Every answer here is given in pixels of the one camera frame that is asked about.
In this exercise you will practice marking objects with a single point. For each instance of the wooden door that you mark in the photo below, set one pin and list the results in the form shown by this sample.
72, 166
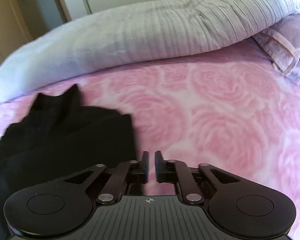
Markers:
14, 32

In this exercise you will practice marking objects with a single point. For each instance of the grey striped rolled duvet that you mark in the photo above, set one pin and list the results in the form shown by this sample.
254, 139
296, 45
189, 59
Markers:
133, 33

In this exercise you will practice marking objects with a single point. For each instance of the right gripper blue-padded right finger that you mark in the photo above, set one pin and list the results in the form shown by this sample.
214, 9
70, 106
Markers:
179, 174

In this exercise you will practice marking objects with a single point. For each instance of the pink rose bed blanket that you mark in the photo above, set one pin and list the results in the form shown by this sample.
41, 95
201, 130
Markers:
228, 107

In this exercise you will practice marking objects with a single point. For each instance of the black garment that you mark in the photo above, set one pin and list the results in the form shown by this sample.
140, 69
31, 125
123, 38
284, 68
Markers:
58, 137

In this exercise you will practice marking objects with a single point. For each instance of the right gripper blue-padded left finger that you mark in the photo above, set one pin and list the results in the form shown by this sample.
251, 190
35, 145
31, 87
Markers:
124, 176

